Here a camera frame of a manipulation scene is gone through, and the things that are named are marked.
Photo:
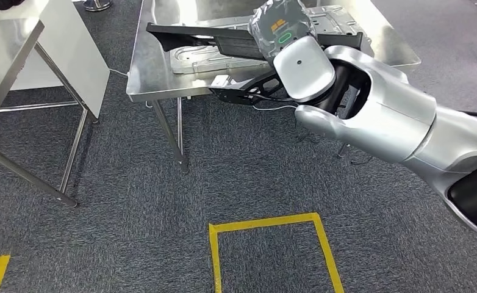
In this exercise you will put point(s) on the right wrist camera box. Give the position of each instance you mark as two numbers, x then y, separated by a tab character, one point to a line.
221	81

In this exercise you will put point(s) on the stainless steel workbench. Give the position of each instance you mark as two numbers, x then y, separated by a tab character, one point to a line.
149	77
4	52

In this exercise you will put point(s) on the long black plastic part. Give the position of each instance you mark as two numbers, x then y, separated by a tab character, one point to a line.
190	34

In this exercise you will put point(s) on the black right camera bracket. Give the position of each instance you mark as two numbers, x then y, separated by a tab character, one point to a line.
242	93

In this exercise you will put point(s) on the white board panel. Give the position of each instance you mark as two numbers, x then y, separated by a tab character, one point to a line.
77	60

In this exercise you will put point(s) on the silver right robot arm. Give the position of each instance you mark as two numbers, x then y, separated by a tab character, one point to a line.
384	113

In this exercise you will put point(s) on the stamped silver metal plate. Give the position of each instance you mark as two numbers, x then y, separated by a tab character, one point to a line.
206	60

